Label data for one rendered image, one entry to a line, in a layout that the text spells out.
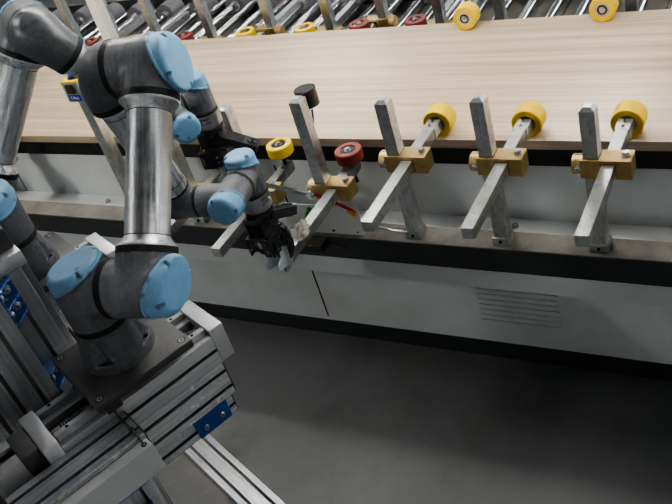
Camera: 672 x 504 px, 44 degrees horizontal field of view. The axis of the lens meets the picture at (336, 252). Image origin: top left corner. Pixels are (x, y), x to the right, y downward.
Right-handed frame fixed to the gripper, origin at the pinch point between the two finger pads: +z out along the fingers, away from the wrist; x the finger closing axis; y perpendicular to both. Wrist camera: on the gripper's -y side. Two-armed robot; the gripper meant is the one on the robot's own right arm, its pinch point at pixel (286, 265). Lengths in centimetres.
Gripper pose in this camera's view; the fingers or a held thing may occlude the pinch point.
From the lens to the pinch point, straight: 214.1
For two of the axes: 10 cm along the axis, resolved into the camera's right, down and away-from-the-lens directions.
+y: -4.2, 6.3, -6.5
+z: 2.6, 7.8, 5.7
